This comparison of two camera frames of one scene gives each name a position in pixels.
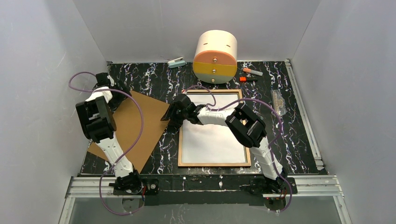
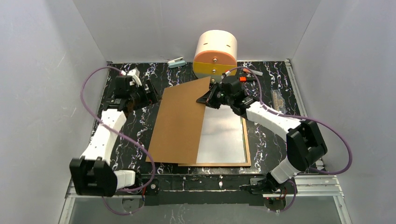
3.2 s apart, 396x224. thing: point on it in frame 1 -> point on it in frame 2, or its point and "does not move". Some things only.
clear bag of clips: [279, 102] does not move
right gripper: [174, 111] -> [215, 94]
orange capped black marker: [244, 79] does not move
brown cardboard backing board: [128, 122] -> [177, 133]
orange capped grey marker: [247, 70] does not move
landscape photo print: [212, 143] does not move
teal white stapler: [176, 63] does not move
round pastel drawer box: [215, 60] does not move
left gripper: [112, 98] -> [148, 91]
